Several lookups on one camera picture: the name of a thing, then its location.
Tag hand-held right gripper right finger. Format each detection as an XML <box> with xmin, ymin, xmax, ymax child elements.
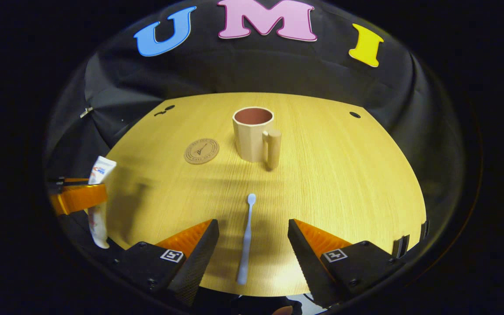
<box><xmin>288</xmin><ymin>219</ymin><xmax>406</xmax><ymax>309</ymax></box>

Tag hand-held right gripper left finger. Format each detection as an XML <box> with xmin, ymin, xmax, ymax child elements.
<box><xmin>112</xmin><ymin>219</ymin><xmax>220</xmax><ymax>307</ymax></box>

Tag white toothpaste tube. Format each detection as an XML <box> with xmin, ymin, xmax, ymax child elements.
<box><xmin>88</xmin><ymin>156</ymin><xmax>117</xmax><ymax>249</ymax></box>

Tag pale blue toothbrush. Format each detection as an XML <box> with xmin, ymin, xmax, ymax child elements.
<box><xmin>237</xmin><ymin>194</ymin><xmax>257</xmax><ymax>285</ymax></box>

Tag round wooden coaster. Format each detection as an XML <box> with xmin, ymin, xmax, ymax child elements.
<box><xmin>184</xmin><ymin>138</ymin><xmax>220</xmax><ymax>165</ymax></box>

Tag beige cup with handle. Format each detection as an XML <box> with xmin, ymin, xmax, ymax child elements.
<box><xmin>232</xmin><ymin>106</ymin><xmax>282</xmax><ymax>171</ymax></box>

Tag wooden desktop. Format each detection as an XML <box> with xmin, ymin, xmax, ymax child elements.
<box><xmin>103</xmin><ymin>92</ymin><xmax>427</xmax><ymax>297</ymax></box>

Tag black backdrop cloth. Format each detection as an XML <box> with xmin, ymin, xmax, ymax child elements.
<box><xmin>44</xmin><ymin>0</ymin><xmax>465</xmax><ymax>263</ymax></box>

